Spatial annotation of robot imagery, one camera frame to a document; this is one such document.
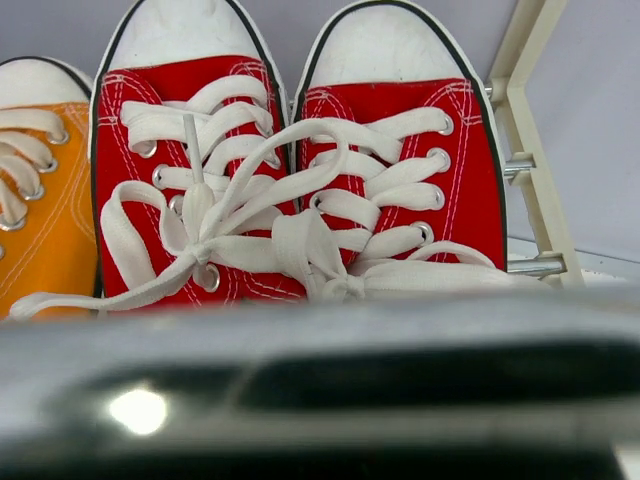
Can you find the red canvas sneaker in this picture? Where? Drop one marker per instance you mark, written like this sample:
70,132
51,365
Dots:
195,169
416,205

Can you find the cream metal shoe shelf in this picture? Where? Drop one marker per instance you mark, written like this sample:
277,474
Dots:
515,384

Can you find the orange canvas sneaker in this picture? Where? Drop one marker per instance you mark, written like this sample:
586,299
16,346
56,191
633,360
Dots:
48,241

